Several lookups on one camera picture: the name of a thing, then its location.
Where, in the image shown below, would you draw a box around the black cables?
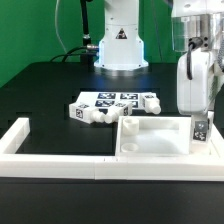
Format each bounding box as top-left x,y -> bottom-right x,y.
49,0 -> 101,64

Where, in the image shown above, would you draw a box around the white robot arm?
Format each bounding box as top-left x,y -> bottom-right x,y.
94,0 -> 224,115

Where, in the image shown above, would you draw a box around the fiducial marker sheet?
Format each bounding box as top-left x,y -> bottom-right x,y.
77,91 -> 142,110

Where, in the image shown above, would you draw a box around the white U-shaped obstacle fence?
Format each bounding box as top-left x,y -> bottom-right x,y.
0,118 -> 224,181

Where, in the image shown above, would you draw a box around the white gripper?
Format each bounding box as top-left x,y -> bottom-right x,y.
177,49 -> 216,115

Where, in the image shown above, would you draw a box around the green backdrop curtain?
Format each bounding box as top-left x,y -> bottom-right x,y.
0,0 -> 179,87

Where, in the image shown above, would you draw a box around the white square tabletop part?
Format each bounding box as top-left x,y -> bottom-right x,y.
115,116 -> 217,157

